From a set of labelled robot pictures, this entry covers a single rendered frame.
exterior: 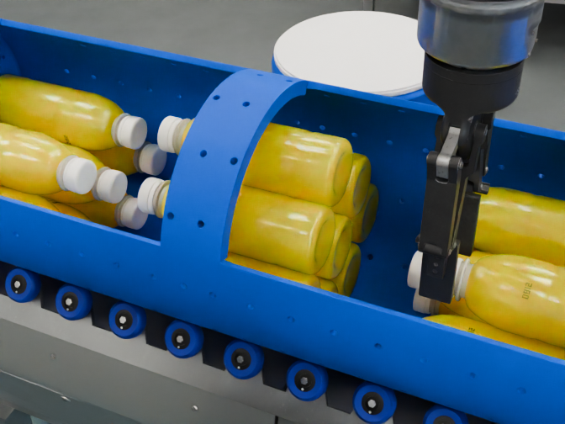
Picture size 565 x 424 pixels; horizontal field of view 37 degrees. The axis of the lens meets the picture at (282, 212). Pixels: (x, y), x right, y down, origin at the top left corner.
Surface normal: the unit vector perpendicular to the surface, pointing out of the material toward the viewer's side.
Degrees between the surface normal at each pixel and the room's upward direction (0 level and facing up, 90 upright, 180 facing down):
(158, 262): 81
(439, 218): 86
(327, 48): 0
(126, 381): 70
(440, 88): 90
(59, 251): 92
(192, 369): 52
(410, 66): 0
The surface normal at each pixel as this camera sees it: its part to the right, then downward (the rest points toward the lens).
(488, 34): -0.04, 0.62
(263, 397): -0.35, -0.04
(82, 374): -0.40, 0.27
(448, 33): -0.63, 0.50
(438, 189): -0.42, 0.51
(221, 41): -0.03, -0.79
